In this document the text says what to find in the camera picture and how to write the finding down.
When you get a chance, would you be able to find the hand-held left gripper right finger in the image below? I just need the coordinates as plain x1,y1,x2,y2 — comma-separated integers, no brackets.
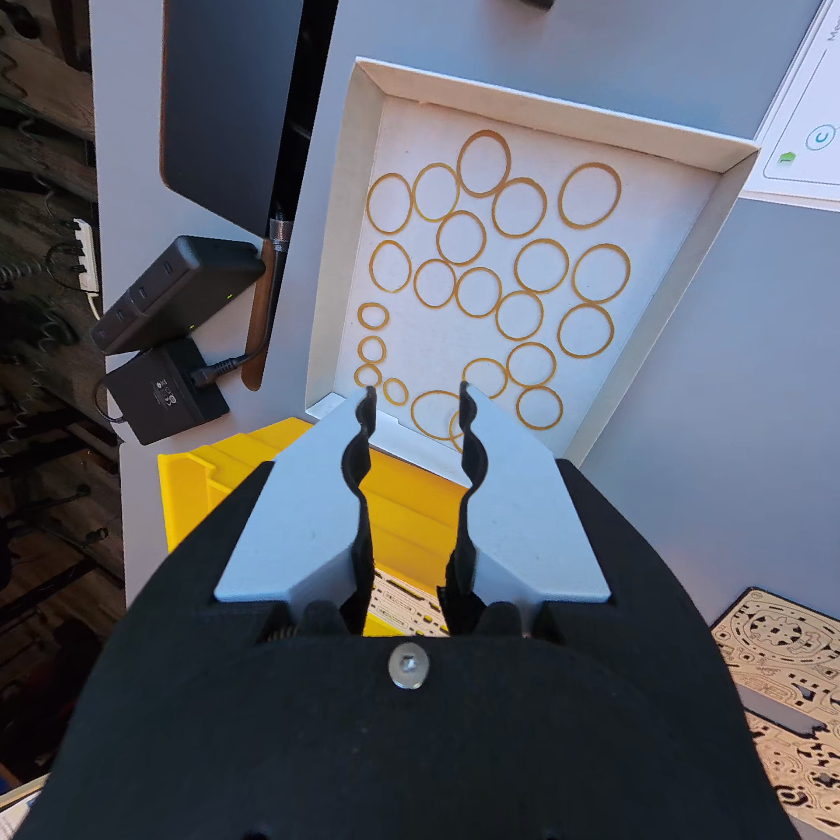
438,381,612,632

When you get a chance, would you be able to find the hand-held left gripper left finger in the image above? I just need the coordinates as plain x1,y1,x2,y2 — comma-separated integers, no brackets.
214,386,379,605

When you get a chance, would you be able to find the group of tan rubber bands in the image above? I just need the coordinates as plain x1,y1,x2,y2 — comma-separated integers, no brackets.
354,129,632,454

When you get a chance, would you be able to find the white cardboard tray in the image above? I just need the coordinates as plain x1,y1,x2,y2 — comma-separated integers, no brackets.
305,57,762,470

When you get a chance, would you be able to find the dark grey desk panel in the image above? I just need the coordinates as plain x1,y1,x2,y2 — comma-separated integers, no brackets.
161,0,304,237

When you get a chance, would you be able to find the yellow plastic bin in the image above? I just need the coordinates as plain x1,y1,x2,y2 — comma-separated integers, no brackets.
157,416,470,637

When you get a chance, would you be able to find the laser-cut plywood sheet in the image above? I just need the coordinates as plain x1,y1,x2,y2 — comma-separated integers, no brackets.
710,587,840,840
364,570,455,637

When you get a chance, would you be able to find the black power adapter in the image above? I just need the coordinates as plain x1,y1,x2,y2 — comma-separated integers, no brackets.
105,338,231,446

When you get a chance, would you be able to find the black usb hub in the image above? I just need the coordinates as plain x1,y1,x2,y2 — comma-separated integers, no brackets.
91,236,266,355

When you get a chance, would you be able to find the white power strip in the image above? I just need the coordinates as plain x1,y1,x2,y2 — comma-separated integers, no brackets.
71,220,103,315

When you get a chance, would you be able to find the illustrated instruction booklet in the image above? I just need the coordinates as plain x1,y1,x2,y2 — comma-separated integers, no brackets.
738,0,840,212

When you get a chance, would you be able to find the black adapter cable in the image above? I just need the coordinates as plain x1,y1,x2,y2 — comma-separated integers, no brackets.
190,220,293,389

